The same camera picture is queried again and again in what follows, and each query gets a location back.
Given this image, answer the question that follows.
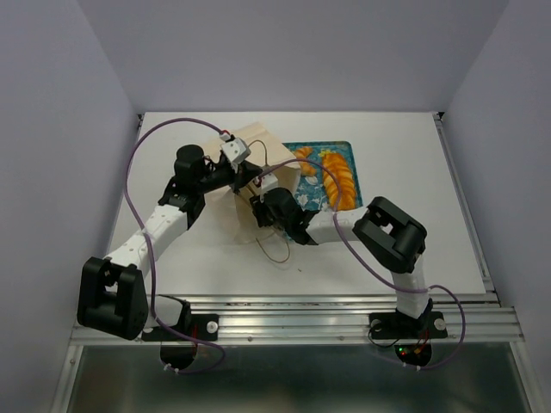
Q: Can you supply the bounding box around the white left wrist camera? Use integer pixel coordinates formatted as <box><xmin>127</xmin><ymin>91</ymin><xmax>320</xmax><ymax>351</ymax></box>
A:
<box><xmin>220</xmin><ymin>133</ymin><xmax>251</xmax><ymax>164</ymax></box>

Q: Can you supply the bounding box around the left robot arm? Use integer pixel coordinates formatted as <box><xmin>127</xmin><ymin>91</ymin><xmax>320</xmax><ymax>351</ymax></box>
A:
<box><xmin>77</xmin><ymin>140</ymin><xmax>262</xmax><ymax>340</ymax></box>

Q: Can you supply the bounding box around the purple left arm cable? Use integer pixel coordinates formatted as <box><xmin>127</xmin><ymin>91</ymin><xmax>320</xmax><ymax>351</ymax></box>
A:
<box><xmin>127</xmin><ymin>117</ymin><xmax>233</xmax><ymax>375</ymax></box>

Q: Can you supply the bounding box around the aluminium front frame rail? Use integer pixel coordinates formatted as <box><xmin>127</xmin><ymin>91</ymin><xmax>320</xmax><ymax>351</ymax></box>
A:
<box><xmin>71</xmin><ymin>293</ymin><xmax>527</xmax><ymax>345</ymax></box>

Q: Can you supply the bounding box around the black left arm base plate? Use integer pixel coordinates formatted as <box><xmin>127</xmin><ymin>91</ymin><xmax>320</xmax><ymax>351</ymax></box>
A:
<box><xmin>140</xmin><ymin>295</ymin><xmax>220</xmax><ymax>342</ymax></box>

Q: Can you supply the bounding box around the fake croissant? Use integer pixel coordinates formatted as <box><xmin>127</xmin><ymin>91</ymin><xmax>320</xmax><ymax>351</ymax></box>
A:
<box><xmin>294</xmin><ymin>146</ymin><xmax>319</xmax><ymax>177</ymax></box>

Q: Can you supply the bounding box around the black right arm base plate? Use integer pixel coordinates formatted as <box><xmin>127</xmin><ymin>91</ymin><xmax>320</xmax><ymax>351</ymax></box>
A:
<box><xmin>368</xmin><ymin>311</ymin><xmax>448</xmax><ymax>340</ymax></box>

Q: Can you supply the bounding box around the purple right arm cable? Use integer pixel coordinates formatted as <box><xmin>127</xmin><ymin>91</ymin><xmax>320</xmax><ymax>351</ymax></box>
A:
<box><xmin>257</xmin><ymin>158</ymin><xmax>466</xmax><ymax>373</ymax></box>

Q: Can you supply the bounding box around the teal floral tray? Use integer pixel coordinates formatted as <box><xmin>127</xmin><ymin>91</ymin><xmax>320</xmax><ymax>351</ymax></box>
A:
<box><xmin>284</xmin><ymin>141</ymin><xmax>362</xmax><ymax>210</ymax></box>

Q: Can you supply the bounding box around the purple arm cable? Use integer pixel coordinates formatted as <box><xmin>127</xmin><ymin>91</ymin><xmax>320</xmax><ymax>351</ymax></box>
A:
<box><xmin>127</xmin><ymin>117</ymin><xmax>233</xmax><ymax>375</ymax></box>
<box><xmin>257</xmin><ymin>158</ymin><xmax>466</xmax><ymax>373</ymax></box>

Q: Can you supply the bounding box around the aluminium table edge rail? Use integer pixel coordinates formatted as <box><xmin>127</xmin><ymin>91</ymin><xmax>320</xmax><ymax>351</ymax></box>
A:
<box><xmin>432</xmin><ymin>112</ymin><xmax>500</xmax><ymax>304</ymax></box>

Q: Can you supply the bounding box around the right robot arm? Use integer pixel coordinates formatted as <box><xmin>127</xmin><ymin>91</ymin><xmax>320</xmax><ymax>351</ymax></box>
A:
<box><xmin>249</xmin><ymin>188</ymin><xmax>430</xmax><ymax>336</ymax></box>

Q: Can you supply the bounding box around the beige paper bag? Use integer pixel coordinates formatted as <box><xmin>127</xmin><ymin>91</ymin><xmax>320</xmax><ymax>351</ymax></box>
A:
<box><xmin>206</xmin><ymin>122</ymin><xmax>301</xmax><ymax>264</ymax></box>

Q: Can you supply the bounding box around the orange twisted fake bread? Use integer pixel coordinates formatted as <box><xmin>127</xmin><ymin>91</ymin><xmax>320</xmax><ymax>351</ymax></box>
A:
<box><xmin>322</xmin><ymin>152</ymin><xmax>357</xmax><ymax>211</ymax></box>

